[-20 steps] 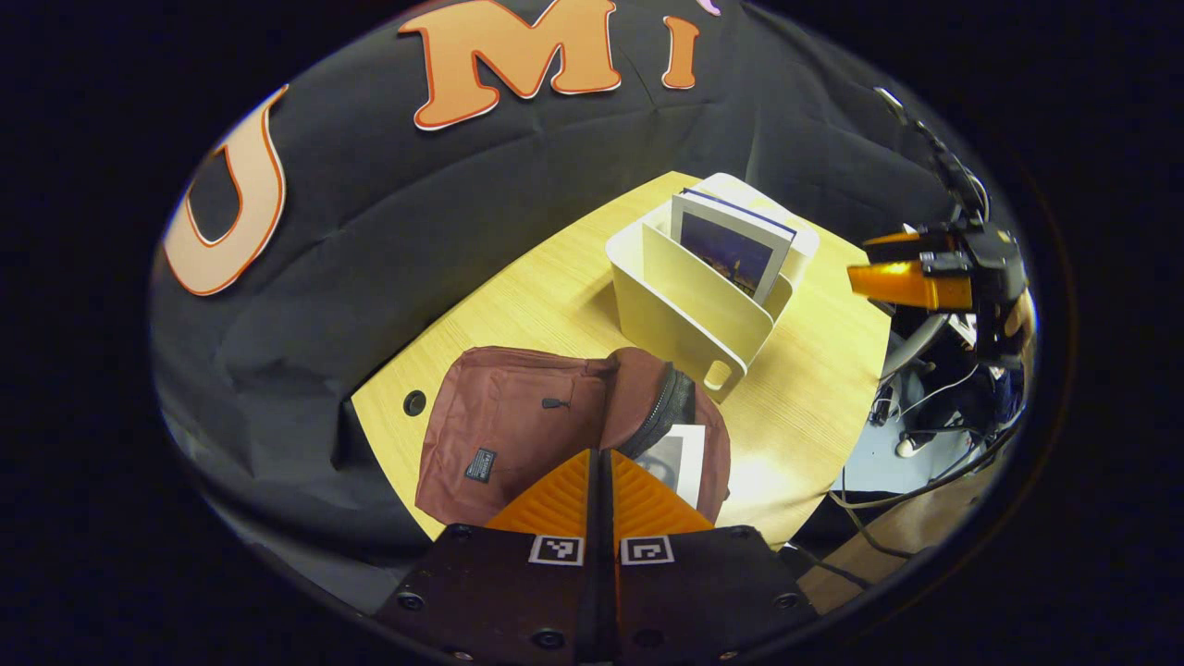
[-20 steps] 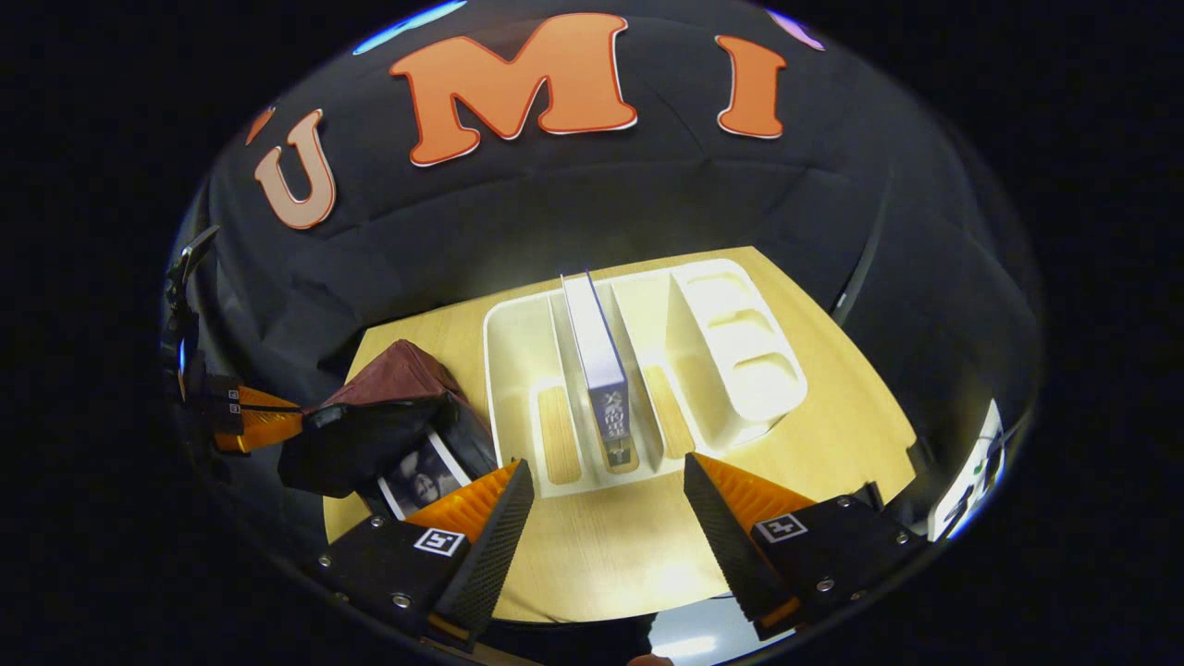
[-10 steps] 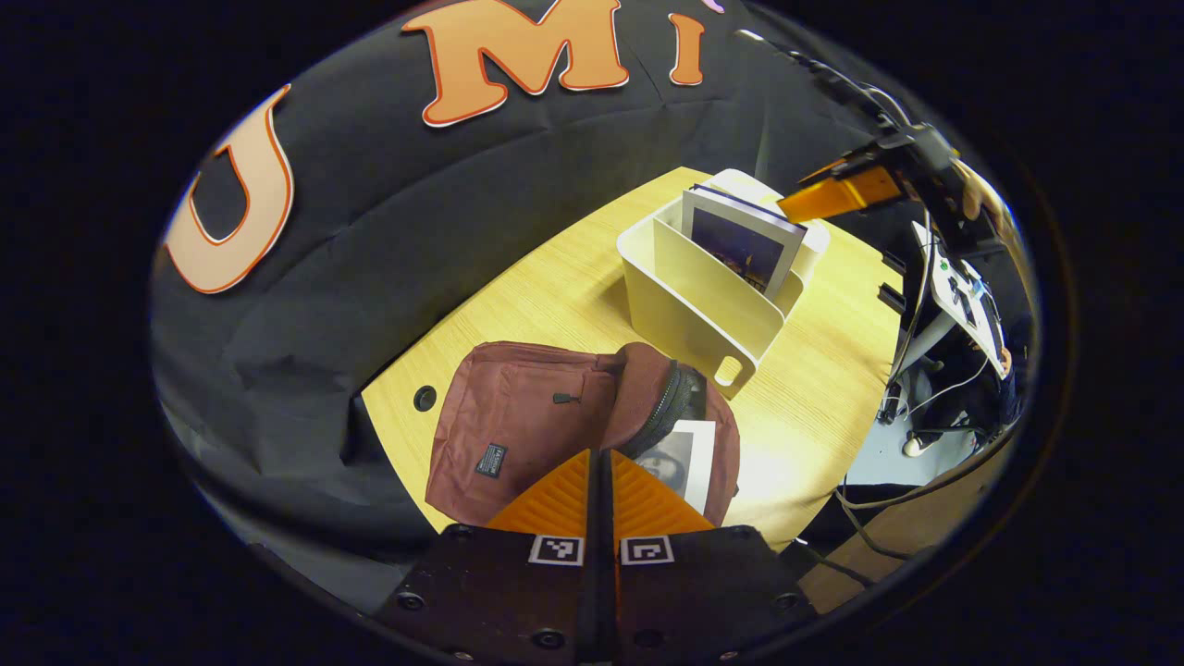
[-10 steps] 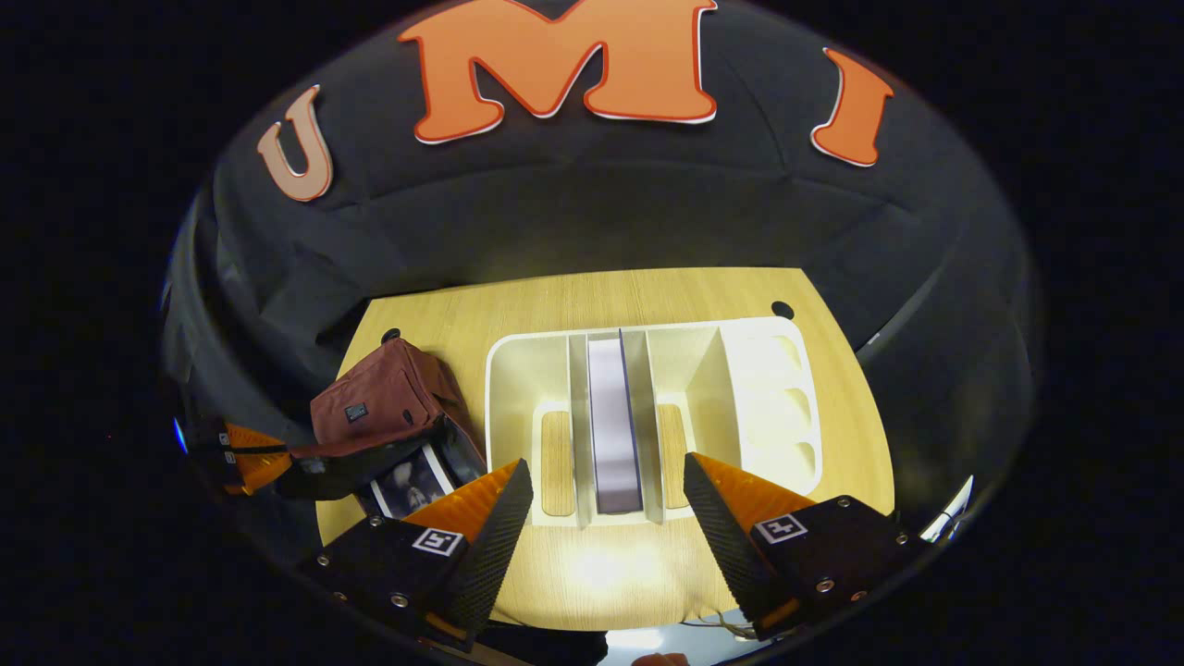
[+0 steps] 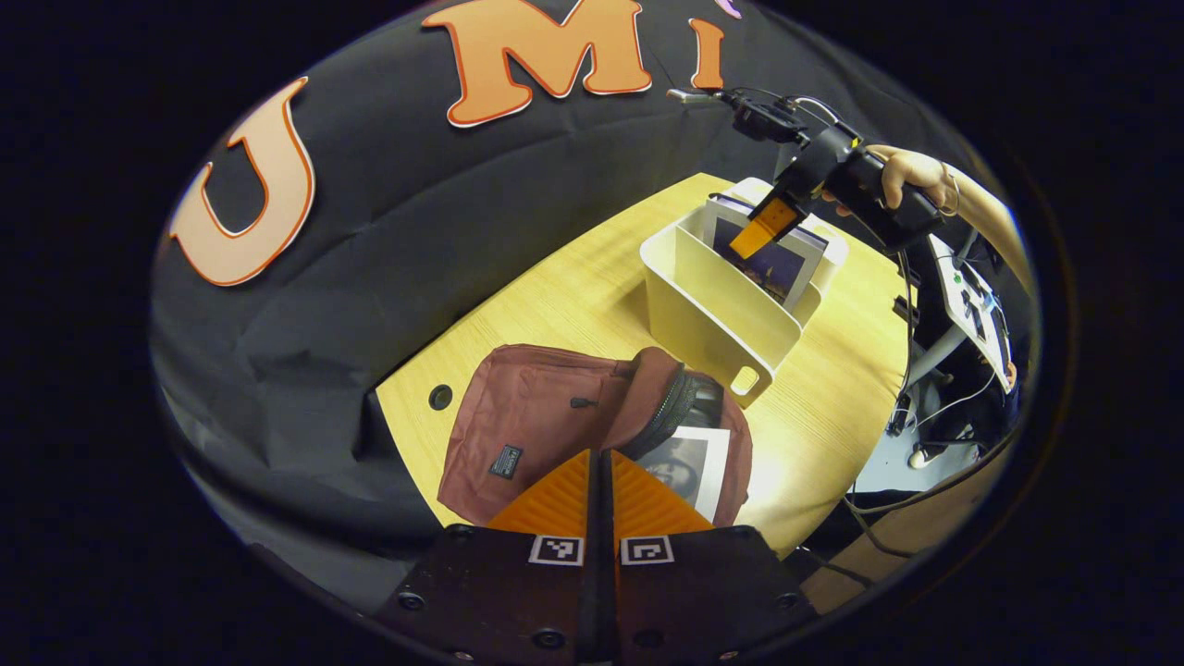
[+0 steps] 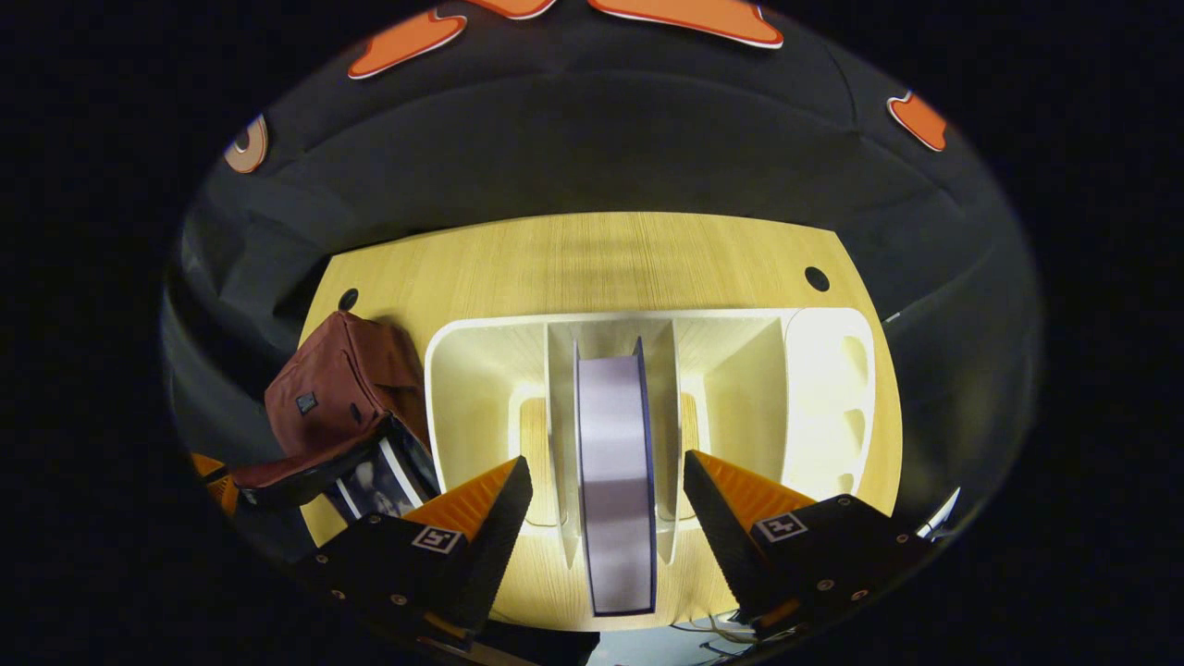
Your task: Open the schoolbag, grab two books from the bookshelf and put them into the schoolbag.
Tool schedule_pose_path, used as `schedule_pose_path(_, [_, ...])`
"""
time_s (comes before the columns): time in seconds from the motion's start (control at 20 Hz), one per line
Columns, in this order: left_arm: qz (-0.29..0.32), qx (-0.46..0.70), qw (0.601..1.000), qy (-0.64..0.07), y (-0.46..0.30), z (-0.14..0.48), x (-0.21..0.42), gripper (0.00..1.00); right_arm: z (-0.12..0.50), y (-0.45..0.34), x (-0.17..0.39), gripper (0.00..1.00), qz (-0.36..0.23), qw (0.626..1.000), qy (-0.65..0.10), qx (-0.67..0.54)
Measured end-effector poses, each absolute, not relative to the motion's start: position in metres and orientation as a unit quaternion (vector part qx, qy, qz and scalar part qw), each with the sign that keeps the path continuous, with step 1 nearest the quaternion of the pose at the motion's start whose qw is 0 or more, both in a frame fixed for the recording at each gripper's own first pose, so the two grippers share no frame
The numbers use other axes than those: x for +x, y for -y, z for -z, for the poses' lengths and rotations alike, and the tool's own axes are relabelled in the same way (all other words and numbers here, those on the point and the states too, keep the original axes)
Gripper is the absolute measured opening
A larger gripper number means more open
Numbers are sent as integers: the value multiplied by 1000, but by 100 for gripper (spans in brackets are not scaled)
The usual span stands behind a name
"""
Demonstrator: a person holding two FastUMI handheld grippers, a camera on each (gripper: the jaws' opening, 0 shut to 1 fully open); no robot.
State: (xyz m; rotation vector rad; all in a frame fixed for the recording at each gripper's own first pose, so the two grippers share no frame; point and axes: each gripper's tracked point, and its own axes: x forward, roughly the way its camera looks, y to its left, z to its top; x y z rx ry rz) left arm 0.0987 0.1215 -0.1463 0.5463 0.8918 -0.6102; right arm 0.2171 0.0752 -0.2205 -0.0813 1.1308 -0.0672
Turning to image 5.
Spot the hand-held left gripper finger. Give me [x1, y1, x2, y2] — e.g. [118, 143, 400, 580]
[375, 449, 602, 662]
[601, 449, 820, 662]

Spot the blue book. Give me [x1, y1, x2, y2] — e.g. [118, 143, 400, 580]
[703, 194, 829, 311]

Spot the cream plastic bookshelf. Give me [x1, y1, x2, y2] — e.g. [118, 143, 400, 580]
[640, 176, 850, 410]

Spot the white portrait book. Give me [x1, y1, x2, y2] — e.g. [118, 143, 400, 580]
[638, 425, 732, 524]

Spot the maroon schoolbag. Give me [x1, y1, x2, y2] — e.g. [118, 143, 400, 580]
[437, 344, 755, 528]

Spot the white electronics panel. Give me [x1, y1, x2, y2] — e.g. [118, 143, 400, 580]
[930, 236, 1018, 394]

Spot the black floor cable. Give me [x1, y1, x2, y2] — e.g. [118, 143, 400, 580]
[844, 495, 917, 561]

